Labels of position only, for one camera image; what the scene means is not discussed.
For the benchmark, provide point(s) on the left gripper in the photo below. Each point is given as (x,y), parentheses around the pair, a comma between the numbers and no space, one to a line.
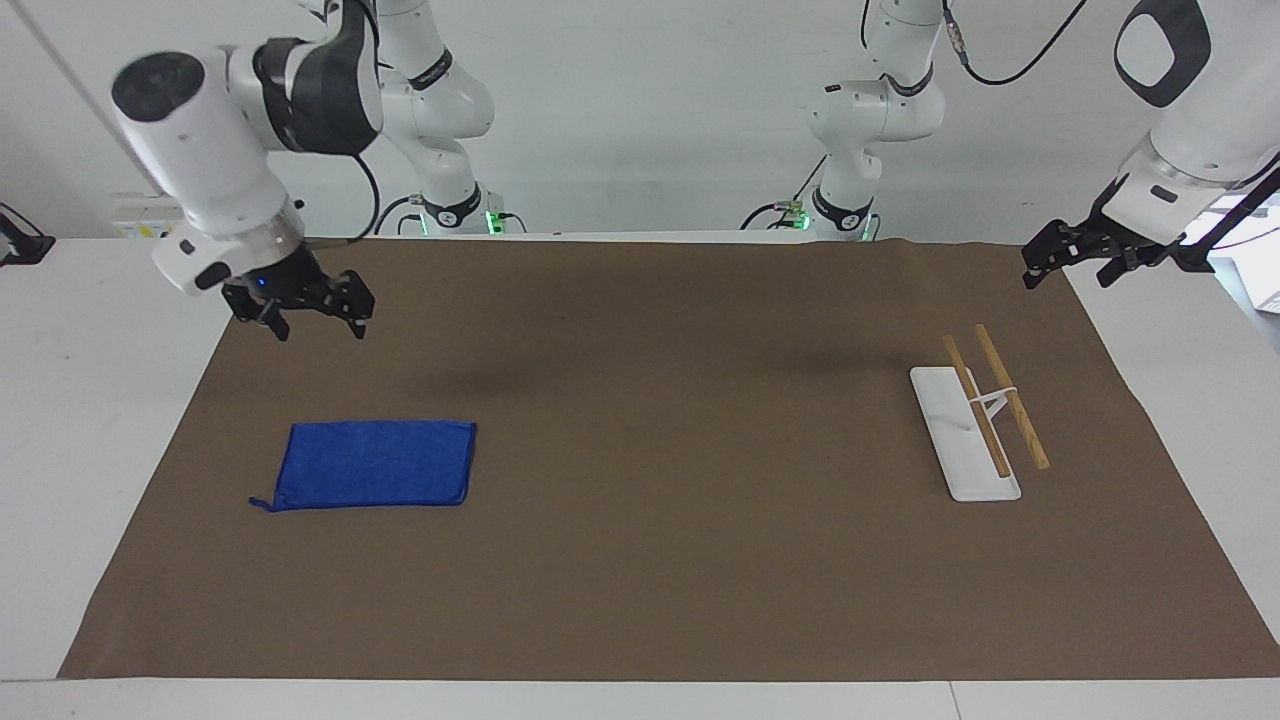
(1108,215)

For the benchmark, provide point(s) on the white towel rack wooden bars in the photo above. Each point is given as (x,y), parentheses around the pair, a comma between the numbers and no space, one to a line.
(965,440)

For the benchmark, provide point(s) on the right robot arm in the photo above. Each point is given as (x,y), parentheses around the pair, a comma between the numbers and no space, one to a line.
(210,150)

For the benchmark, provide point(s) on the blue towel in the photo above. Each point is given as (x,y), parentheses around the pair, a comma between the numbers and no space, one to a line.
(375,465)

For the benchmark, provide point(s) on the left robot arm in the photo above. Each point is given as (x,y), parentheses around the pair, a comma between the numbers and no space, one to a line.
(1200,110)

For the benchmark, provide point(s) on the black stand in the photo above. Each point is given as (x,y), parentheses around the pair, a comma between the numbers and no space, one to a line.
(25,245)

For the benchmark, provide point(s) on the white power strip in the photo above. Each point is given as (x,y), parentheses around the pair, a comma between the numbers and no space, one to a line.
(145,220)

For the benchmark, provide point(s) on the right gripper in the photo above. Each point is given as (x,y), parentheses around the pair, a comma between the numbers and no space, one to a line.
(285,278)

